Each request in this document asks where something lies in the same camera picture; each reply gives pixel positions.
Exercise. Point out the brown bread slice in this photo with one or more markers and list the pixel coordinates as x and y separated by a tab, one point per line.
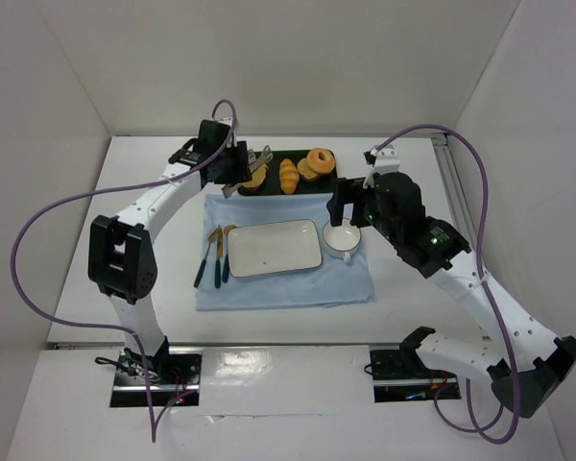
305	171

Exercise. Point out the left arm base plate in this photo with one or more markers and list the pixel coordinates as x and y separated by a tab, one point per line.
180	378

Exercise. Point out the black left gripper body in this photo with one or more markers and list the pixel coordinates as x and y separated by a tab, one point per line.
242	161

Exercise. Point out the toasted bread slice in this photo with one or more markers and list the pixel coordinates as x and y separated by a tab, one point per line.
258	178

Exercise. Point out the glazed bagel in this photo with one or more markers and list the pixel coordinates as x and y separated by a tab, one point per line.
321	161

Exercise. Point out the gold knife green handle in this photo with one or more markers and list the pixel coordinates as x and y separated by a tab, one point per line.
219	255

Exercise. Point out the steel tongs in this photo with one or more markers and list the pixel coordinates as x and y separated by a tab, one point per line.
264	157

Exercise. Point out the gold spoon green handle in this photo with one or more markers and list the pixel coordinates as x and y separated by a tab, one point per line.
226	270

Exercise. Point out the golden bread roll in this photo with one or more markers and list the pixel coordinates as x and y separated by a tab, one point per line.
289	176

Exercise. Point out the white bowl with handles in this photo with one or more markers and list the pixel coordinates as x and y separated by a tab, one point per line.
342	241

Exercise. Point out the white rectangular plate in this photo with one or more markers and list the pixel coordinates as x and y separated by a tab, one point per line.
274	248

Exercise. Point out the aluminium side rail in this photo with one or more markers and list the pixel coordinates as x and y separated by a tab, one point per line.
453	188

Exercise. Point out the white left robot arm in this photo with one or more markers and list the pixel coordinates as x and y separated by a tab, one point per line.
121	257

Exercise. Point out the light blue cloth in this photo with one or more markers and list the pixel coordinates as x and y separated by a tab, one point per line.
333	283

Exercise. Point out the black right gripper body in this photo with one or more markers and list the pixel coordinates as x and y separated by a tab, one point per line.
348	190

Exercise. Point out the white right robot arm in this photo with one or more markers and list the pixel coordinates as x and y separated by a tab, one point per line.
535	360

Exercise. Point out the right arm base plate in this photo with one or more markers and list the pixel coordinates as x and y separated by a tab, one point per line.
397	378

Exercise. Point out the gold fork green handle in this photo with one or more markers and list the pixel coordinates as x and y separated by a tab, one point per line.
210	239

